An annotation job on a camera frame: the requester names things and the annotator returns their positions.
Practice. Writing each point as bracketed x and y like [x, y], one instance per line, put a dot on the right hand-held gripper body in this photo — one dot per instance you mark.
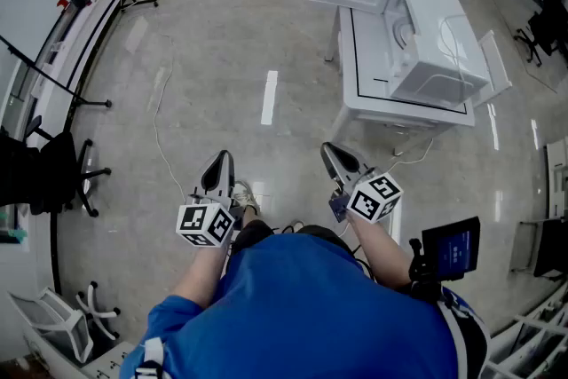
[375, 197]

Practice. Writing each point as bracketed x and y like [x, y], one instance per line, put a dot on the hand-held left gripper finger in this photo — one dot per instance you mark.
[228, 177]
[212, 175]

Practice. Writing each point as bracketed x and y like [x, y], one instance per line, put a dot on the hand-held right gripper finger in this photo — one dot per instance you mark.
[333, 168]
[348, 164]

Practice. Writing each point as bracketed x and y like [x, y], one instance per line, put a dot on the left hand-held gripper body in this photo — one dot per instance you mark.
[204, 224]

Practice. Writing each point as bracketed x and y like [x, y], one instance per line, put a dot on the white microwave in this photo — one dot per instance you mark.
[439, 40]

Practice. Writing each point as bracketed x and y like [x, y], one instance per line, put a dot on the person's right forearm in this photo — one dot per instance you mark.
[377, 248]

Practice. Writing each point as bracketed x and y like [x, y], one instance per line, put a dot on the person's left forearm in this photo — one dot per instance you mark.
[202, 270]

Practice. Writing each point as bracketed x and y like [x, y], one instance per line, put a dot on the glass microwave turntable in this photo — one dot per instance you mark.
[404, 33]

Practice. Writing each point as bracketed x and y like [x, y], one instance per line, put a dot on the person's left white shoe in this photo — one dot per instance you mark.
[245, 196]

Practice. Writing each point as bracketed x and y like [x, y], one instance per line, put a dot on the person's white shoe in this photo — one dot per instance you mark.
[296, 225]
[245, 196]

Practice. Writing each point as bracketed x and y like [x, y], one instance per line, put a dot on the black shorts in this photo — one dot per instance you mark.
[253, 231]

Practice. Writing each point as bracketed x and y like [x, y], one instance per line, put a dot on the person's right white shoe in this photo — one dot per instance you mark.
[296, 225]

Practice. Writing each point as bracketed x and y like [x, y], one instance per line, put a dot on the black tablet screen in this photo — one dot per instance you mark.
[452, 248]

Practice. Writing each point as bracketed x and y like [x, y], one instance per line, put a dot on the white table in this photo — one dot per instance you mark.
[368, 57]

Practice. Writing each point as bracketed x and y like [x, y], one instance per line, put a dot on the blue shirt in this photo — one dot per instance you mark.
[302, 306]

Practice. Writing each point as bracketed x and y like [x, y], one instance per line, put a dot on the black office chair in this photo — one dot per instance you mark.
[548, 22]
[49, 173]

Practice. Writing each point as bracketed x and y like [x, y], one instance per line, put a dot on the white slatted chair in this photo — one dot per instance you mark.
[492, 66]

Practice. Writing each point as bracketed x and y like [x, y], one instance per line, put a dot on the white mesh office chair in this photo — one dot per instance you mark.
[57, 319]

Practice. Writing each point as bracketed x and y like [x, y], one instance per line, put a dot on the white metal shelf rack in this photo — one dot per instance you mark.
[532, 333]

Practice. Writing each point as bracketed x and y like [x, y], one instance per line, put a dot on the red whiteboard item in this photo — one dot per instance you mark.
[63, 2]

